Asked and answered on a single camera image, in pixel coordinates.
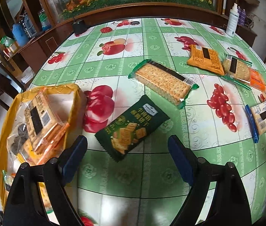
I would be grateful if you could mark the WEIDAN yellow cracker pack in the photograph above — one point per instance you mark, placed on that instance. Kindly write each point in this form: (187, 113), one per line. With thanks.
(45, 197)

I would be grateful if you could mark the round cracker green pack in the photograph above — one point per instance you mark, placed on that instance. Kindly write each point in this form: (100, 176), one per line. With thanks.
(237, 71)

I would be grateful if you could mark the long green cracker pack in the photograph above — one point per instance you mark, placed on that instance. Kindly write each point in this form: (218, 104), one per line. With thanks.
(169, 84)

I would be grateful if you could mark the brown barcode cracker pack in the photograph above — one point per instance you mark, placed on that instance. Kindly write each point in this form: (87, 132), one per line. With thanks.
(45, 128)

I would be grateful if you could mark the purple bottles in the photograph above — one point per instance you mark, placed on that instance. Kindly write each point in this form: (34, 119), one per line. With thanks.
(242, 16)

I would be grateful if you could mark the blue thermos bottle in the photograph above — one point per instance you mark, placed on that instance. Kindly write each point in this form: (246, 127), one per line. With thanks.
(19, 34)

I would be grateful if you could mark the yellow red cracker pack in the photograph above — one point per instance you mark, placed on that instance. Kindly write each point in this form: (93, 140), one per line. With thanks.
(26, 154)

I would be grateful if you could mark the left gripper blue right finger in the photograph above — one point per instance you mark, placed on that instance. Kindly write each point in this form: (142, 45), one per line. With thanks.
(229, 206)

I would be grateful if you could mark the green snack bag on shelf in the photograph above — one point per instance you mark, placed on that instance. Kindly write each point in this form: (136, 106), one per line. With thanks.
(6, 41)

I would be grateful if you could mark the white spray bottle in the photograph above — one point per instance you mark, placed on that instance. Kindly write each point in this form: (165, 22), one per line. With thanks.
(232, 21)

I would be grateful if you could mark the white blue cracker pack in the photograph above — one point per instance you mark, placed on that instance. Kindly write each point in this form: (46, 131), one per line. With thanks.
(256, 116)

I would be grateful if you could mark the dark green beef biscuit packet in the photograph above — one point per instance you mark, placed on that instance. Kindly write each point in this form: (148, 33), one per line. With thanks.
(131, 128)

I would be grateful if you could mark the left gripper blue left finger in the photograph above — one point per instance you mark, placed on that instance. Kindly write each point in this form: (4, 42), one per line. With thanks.
(24, 205)

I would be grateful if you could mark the orange snack pack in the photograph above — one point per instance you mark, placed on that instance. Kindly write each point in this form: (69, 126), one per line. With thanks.
(206, 59)

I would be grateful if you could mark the orange sandwich cracker pack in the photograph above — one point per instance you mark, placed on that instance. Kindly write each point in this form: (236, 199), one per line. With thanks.
(257, 81)

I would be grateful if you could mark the wooden side cabinet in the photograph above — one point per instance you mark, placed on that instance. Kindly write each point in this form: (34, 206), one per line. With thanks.
(35, 53)

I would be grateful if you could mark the small black cup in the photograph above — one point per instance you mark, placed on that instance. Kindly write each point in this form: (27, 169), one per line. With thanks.
(79, 27)

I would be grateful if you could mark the clear dried plum packet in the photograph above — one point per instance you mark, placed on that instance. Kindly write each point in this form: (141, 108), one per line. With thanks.
(19, 133)

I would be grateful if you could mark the yellow rimmed white tray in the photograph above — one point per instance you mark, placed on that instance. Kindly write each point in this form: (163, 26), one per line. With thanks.
(68, 101)

